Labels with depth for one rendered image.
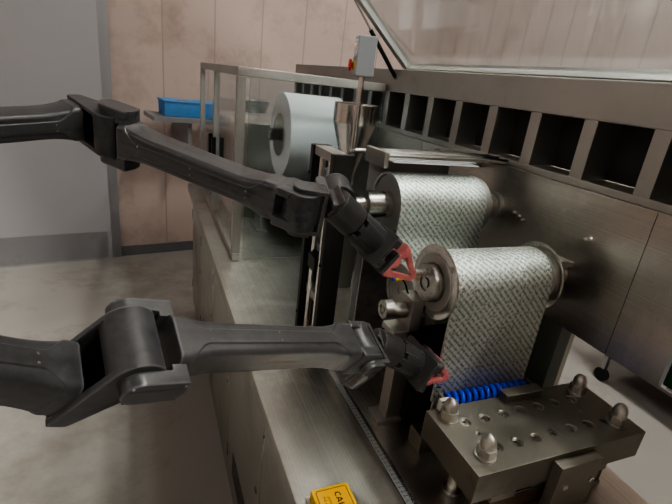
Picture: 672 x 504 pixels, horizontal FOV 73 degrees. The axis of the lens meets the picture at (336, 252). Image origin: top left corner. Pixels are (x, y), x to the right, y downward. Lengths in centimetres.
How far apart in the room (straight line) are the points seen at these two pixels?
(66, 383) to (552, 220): 97
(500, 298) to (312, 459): 48
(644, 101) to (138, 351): 93
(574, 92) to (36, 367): 105
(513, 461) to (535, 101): 78
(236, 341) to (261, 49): 380
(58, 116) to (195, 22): 321
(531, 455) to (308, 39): 398
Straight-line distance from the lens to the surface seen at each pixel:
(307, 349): 65
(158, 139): 85
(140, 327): 52
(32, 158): 396
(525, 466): 90
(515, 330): 101
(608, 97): 108
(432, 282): 87
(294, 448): 99
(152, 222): 421
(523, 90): 125
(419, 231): 106
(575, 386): 112
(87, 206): 406
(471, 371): 100
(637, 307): 102
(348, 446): 101
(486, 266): 91
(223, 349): 56
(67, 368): 54
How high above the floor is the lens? 159
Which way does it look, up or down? 21 degrees down
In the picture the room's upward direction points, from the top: 7 degrees clockwise
